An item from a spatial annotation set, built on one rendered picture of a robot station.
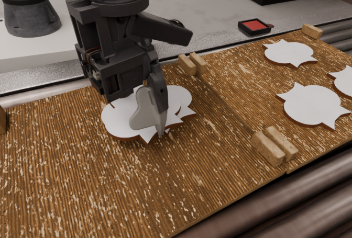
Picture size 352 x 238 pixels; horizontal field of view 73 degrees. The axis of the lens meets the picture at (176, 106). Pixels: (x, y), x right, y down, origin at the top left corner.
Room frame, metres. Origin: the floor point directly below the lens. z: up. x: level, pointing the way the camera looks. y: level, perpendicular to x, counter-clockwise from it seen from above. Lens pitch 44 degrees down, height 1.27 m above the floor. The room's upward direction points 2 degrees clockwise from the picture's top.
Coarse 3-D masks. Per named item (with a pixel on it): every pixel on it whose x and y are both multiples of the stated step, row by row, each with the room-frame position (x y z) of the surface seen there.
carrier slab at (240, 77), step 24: (240, 48) 0.58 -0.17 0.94; (312, 48) 0.59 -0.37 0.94; (216, 72) 0.46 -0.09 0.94; (240, 72) 0.47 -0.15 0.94; (264, 72) 0.47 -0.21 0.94; (288, 72) 0.47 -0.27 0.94; (312, 72) 0.47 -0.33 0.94; (216, 96) 0.39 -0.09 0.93; (240, 96) 0.38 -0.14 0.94; (264, 96) 0.38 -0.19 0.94; (240, 120) 0.31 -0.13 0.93; (264, 120) 0.31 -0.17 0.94; (288, 120) 0.31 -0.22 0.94; (336, 120) 0.32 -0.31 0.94; (312, 144) 0.26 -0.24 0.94; (336, 144) 0.26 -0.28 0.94; (288, 168) 0.21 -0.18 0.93
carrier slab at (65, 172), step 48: (96, 96) 0.37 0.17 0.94; (192, 96) 0.37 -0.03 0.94; (0, 144) 0.24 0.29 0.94; (48, 144) 0.24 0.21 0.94; (96, 144) 0.24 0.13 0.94; (144, 144) 0.25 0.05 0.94; (192, 144) 0.25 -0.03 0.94; (240, 144) 0.25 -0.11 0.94; (0, 192) 0.15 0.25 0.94; (48, 192) 0.16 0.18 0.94; (96, 192) 0.16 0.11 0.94; (144, 192) 0.16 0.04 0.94; (192, 192) 0.16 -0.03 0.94; (240, 192) 0.16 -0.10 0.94
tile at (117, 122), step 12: (132, 96) 0.32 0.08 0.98; (168, 96) 0.33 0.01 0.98; (120, 108) 0.29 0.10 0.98; (132, 108) 0.29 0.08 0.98; (168, 108) 0.29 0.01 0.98; (180, 108) 0.30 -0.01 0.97; (108, 120) 0.26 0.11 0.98; (120, 120) 0.26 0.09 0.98; (168, 120) 0.27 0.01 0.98; (180, 120) 0.27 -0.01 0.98; (108, 132) 0.24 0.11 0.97; (120, 132) 0.24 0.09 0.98; (132, 132) 0.24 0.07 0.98; (144, 132) 0.24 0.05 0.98; (156, 132) 0.24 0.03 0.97
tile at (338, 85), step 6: (348, 66) 0.49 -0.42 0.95; (336, 72) 0.46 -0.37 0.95; (342, 72) 0.46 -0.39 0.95; (348, 72) 0.46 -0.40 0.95; (336, 78) 0.44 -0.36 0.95; (342, 78) 0.44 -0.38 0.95; (348, 78) 0.44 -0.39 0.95; (336, 84) 0.42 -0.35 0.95; (342, 84) 0.42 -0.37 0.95; (348, 84) 0.42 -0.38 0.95; (336, 90) 0.40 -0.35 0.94; (342, 90) 0.40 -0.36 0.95; (348, 90) 0.40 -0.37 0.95; (342, 96) 0.39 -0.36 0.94; (348, 96) 0.38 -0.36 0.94
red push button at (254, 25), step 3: (249, 21) 0.77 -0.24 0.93; (252, 21) 0.77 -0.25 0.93; (255, 21) 0.77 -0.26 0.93; (258, 21) 0.77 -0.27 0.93; (246, 24) 0.75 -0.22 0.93; (249, 24) 0.75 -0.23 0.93; (252, 24) 0.75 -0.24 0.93; (255, 24) 0.75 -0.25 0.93; (258, 24) 0.75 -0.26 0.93; (261, 24) 0.75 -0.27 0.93; (249, 27) 0.72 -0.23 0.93; (252, 27) 0.72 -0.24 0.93; (255, 27) 0.72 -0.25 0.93; (258, 27) 0.72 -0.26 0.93; (261, 27) 0.73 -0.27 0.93; (264, 27) 0.73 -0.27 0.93
